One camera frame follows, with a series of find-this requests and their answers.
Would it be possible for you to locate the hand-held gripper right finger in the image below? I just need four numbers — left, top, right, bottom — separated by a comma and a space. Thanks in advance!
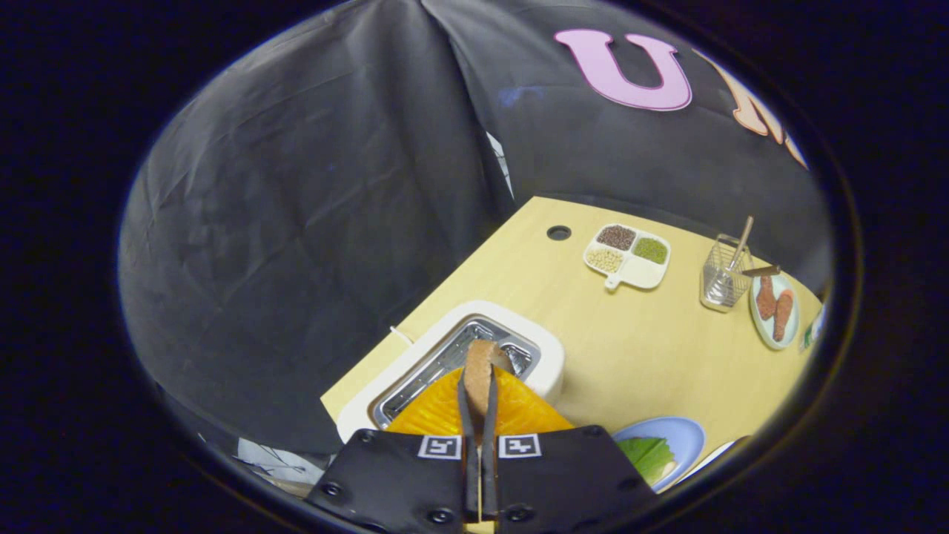
480, 363, 658, 534

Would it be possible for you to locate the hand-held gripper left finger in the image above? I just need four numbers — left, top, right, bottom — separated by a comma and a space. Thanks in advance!
305, 367, 481, 534

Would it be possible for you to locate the toasted bread slice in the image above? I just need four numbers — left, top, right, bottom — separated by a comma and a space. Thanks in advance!
463, 339, 514, 446

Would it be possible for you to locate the green lettuce leaf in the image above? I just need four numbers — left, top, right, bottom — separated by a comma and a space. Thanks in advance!
618, 436, 672, 487

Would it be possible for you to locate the cream white toaster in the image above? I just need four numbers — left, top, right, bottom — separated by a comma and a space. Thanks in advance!
336, 300, 566, 444

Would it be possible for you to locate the blue round plate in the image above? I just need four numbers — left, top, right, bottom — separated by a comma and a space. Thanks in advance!
612, 416, 707, 494

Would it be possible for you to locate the white plastic sheet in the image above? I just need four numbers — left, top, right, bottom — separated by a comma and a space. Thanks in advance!
236, 436, 331, 487

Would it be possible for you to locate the white plate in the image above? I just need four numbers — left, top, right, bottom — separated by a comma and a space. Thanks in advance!
671, 439, 742, 490

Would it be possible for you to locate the white divided seasoning tray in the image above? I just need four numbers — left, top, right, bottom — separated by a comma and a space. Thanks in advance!
583, 223, 672, 291

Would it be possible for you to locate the pale green plate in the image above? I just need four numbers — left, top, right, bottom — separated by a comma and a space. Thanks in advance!
749, 271, 801, 351

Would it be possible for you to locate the brown meat patty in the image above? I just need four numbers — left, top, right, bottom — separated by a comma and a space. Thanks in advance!
755, 276, 778, 321
772, 289, 795, 343

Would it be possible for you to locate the clear plastic water bottle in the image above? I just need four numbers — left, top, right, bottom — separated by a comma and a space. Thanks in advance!
799, 300, 827, 353

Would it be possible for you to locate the metal wire utensil basket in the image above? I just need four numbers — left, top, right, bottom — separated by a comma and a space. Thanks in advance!
700, 234, 755, 314

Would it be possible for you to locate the light wooden utensil handle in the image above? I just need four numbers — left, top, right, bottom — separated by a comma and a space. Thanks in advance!
729, 216, 755, 272

